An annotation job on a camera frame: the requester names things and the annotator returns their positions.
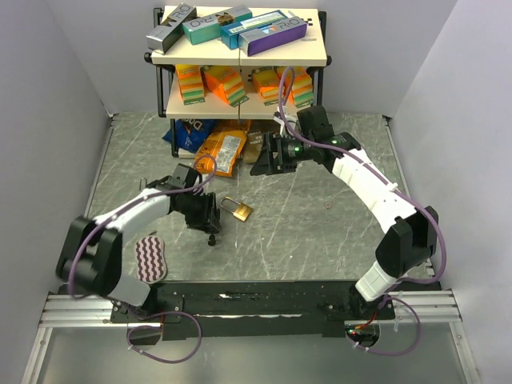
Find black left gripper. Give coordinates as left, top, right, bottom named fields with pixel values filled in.
left=176, top=191, right=221, bottom=232

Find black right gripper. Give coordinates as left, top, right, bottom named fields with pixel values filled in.
left=250, top=131, right=315, bottom=175

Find small brass padlock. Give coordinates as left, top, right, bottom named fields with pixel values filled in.
left=138, top=178, right=147, bottom=191

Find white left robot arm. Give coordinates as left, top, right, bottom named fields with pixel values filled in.
left=56, top=163, right=221, bottom=322

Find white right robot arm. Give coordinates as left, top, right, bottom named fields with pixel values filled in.
left=250, top=106, right=446, bottom=319

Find brown paper snack bag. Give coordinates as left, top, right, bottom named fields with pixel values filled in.
left=242, top=120, right=280, bottom=164

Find large brass padlock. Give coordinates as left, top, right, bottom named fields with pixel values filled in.
left=219, top=196, right=254, bottom=222

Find orange potato chip bag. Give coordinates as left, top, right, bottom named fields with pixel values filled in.
left=194, top=119, right=250, bottom=178

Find purple striped sponge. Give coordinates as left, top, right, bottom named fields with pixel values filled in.
left=135, top=235, right=167, bottom=285

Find sponge pack far right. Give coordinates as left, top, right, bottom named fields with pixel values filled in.
left=274, top=66, right=314, bottom=109

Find sponge pack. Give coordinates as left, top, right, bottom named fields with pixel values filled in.
left=274, top=66, right=314, bottom=109
left=201, top=66, right=249, bottom=107
left=251, top=66, right=285, bottom=106
left=175, top=64, right=205, bottom=105

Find blue Doritos chip bag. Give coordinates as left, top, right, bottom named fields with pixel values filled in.
left=162, top=118, right=218, bottom=153

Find sponge pack centre right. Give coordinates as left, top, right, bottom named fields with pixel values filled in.
left=251, top=66, right=285, bottom=106

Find sponge pack centre left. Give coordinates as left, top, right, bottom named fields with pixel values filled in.
left=201, top=66, right=249, bottom=107

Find beige black shelf rack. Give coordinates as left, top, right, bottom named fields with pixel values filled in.
left=143, top=5, right=333, bottom=159

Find sponge pack far left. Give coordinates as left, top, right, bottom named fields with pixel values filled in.
left=175, top=64, right=205, bottom=105

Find purple RiO box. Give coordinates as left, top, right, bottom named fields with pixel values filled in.
left=238, top=17, right=308, bottom=57

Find blue teal box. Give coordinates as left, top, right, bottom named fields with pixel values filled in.
left=220, top=10, right=288, bottom=50

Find teal RiO box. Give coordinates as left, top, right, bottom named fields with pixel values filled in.
left=183, top=6, right=253, bottom=45

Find silver RiO box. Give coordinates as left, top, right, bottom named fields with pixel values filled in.
left=146, top=3, right=197, bottom=53

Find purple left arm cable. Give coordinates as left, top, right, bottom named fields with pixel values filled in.
left=66, top=154, right=218, bottom=363

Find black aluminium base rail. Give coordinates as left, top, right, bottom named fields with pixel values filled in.
left=39, top=280, right=462, bottom=341

